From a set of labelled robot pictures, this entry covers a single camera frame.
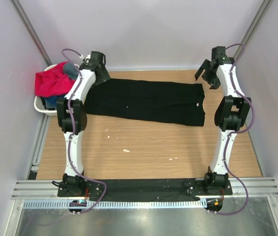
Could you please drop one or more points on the black t shirt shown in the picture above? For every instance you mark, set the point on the black t shirt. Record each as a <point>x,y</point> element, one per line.
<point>165,102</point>

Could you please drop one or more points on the grey blue t shirt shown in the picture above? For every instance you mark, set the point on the grey blue t shirt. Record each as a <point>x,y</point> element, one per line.
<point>70,70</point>

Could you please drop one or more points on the aluminium frame rail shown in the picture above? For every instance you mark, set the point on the aluminium frame rail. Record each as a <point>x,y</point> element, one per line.
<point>44,189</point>

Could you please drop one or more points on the red t shirt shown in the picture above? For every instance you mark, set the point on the red t shirt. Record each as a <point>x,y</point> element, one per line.
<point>52,82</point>

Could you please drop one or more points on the white laundry basket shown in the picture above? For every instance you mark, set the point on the white laundry basket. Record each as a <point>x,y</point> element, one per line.
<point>39,103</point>

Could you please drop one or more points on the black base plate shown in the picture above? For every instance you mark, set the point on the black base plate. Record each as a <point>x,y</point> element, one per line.
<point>142,190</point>

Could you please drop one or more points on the white slotted cable duct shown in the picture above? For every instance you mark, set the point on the white slotted cable duct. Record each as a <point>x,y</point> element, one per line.
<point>79,204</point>

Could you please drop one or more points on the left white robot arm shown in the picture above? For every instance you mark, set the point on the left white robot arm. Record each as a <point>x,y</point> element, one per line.
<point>72,120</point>

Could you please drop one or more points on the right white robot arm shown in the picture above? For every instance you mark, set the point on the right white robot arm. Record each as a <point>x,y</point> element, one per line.
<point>230,116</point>

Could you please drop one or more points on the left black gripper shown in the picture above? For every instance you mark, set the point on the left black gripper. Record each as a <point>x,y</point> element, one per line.
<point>105,76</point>

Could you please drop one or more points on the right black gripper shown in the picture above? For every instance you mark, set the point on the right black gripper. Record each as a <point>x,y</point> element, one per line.
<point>213,82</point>

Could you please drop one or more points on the dark blue t shirt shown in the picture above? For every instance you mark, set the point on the dark blue t shirt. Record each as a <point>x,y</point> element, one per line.
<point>50,102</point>

